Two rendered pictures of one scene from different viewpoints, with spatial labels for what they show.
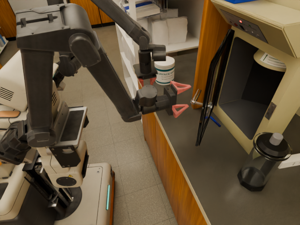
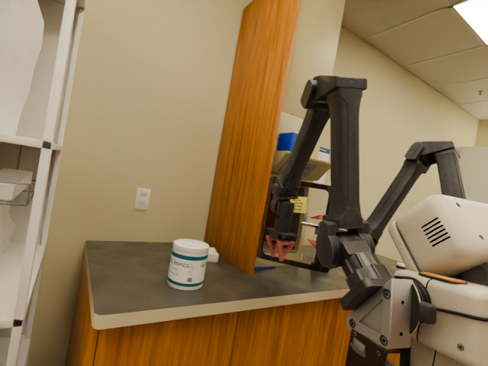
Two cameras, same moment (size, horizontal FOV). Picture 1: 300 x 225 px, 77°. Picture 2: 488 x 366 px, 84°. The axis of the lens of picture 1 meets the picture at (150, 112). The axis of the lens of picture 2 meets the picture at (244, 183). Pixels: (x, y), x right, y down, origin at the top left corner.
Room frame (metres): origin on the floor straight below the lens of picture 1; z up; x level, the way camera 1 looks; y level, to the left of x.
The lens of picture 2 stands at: (1.27, 0.87, 1.35)
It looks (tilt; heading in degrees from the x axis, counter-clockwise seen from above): 1 degrees down; 252
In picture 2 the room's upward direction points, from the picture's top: 10 degrees clockwise
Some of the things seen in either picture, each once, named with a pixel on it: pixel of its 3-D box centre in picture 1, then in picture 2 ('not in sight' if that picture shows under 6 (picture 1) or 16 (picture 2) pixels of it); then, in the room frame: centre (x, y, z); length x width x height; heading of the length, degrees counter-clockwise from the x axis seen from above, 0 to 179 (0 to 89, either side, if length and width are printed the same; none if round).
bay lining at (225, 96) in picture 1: (268, 83); not in sight; (0.64, -0.51, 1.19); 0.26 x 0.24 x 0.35; 14
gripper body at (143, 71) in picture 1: (145, 67); (282, 226); (0.82, 0.01, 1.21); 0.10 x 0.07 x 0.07; 104
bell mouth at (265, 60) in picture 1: (283, 52); not in sight; (0.62, -0.49, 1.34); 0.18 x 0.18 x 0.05
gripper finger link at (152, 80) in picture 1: (148, 79); (277, 245); (0.83, 0.00, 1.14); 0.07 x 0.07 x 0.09; 14
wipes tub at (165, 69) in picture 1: (164, 70); (188, 263); (1.11, -0.12, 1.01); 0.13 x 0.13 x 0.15
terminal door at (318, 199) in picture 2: (212, 91); (295, 222); (0.62, -0.26, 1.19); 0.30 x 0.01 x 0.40; 150
